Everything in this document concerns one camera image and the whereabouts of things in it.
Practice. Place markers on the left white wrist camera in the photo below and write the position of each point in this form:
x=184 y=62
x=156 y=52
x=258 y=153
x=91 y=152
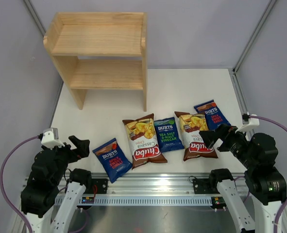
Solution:
x=50 y=138

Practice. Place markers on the chuba cassava chips bag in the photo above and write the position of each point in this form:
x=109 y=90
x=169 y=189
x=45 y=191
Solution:
x=143 y=143
x=190 y=126

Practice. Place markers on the Burts spicy chilli bag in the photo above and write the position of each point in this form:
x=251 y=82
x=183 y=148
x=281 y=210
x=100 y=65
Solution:
x=213 y=115
x=112 y=159

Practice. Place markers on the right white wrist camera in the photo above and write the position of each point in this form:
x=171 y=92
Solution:
x=250 y=122

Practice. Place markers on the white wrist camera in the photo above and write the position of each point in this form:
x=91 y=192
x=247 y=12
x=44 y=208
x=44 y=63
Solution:
x=250 y=122
x=50 y=138

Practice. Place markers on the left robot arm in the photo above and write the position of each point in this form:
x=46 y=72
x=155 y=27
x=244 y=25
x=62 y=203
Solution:
x=48 y=169

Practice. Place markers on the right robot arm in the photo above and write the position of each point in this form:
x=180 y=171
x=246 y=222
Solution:
x=265 y=183

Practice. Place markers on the right Chuba cassava chips bag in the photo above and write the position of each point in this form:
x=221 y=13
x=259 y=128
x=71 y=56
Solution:
x=190 y=126

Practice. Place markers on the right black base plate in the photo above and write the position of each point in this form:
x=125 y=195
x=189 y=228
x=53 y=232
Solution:
x=202 y=186

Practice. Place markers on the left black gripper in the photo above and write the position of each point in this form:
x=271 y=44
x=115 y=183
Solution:
x=82 y=148

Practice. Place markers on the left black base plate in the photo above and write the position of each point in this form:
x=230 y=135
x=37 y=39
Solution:
x=99 y=185

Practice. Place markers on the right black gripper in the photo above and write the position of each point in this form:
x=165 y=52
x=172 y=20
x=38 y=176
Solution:
x=226 y=133

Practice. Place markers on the Burts sea salt vinegar bag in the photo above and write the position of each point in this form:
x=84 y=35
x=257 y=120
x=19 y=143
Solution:
x=167 y=135

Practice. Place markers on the left Chuba cassava chips bag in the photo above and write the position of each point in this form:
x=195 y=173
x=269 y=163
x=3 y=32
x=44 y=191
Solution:
x=143 y=143

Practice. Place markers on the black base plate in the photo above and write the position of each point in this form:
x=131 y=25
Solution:
x=99 y=185
x=202 y=186

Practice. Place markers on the wooden two-tier shelf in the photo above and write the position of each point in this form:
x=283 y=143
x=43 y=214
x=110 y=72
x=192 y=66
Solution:
x=99 y=50

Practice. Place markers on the aluminium mounting rail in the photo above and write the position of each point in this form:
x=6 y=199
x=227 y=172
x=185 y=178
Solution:
x=144 y=189

